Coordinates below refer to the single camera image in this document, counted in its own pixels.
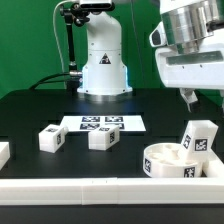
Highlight white obstacle frame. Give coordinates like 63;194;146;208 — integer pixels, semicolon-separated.
0;153;224;205

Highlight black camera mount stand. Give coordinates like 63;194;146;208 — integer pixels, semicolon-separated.
59;1;116;92

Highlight black cables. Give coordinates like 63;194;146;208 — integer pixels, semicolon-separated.
29;69;83;90

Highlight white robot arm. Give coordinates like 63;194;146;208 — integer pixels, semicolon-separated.
79;0;224;109

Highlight white round stool seat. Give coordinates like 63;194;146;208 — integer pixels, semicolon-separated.
143;143;208;178

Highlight white marker sheet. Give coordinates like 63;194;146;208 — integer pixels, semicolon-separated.
61;115;146;132

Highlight white cable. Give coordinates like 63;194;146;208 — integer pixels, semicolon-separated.
52;0;76;73

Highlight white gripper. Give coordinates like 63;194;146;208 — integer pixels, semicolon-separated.
149;22;224;112

